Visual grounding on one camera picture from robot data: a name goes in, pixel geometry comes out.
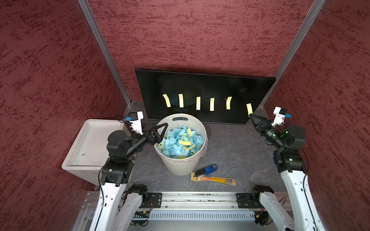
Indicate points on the white styrofoam box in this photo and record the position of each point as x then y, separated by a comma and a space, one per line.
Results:
88, 152

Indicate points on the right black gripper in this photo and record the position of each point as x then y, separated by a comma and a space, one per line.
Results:
261, 126

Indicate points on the pile of paper strips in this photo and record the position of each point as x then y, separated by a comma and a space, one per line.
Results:
181, 143

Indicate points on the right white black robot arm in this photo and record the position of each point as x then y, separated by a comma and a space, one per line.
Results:
291, 167

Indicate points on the right aluminium frame post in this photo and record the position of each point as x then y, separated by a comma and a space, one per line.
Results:
309, 19

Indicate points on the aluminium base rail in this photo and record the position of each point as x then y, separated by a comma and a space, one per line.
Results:
193, 201

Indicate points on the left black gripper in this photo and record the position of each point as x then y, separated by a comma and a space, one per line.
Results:
157, 139

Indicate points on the black computer monitor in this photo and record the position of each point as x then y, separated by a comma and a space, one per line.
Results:
243, 89

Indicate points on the left aluminium frame post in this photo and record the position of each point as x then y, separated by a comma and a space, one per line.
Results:
87, 11

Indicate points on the blue and black stapler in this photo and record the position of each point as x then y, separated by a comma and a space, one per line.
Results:
206, 171

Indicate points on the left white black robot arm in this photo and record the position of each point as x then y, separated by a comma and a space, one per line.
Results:
117, 205

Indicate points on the aluminium frame post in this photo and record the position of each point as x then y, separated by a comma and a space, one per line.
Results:
87, 11
309, 19

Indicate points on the yellow sticky note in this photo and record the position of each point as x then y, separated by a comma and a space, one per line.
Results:
198, 103
181, 100
212, 100
167, 100
249, 108
228, 103

